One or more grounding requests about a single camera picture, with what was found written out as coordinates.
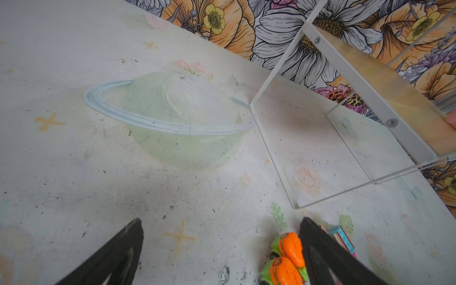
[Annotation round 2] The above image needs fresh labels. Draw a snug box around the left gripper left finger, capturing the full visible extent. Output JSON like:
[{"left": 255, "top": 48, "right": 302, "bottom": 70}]
[{"left": 57, "top": 218, "right": 144, "bottom": 285}]

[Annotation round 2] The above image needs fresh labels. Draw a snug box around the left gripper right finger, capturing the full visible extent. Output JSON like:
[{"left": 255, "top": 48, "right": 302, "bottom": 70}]
[{"left": 299, "top": 217, "right": 385, "bottom": 285}]

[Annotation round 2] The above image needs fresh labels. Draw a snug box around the pink teal striped toy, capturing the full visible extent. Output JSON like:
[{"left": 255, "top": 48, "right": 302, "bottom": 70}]
[{"left": 327, "top": 226, "right": 357, "bottom": 259}]

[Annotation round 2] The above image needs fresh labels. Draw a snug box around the pink green striped toy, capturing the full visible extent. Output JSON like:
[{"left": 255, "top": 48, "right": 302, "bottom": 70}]
[{"left": 318, "top": 223, "right": 328, "bottom": 232}]

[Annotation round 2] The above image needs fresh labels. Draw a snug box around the orange green toy car upper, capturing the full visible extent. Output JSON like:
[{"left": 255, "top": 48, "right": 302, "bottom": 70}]
[{"left": 270, "top": 232, "right": 309, "bottom": 285}]

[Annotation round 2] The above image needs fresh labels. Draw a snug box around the orange green toy car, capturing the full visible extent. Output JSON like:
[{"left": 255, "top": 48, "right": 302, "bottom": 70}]
[
  {"left": 270, "top": 232, "right": 309, "bottom": 285},
  {"left": 260, "top": 257, "right": 303, "bottom": 285}
]

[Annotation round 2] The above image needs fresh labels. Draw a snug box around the orange green toy car lower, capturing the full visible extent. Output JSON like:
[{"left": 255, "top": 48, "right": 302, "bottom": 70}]
[{"left": 260, "top": 257, "right": 303, "bottom": 285}]

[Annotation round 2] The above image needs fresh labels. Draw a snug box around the wooden two-tier white-frame shelf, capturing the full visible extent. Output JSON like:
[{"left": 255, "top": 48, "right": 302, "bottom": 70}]
[{"left": 249, "top": 0, "right": 456, "bottom": 210}]

